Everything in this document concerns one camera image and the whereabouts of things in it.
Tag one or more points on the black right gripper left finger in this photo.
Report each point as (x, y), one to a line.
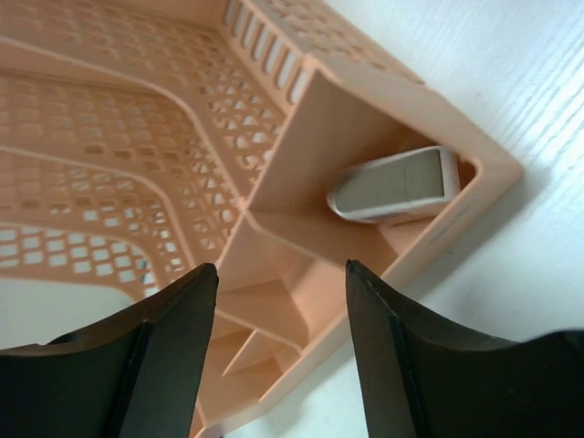
(135, 373)

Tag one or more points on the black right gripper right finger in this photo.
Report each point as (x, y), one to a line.
(424, 375)

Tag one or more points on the peach plastic desk organizer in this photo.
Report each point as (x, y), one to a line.
(140, 139)

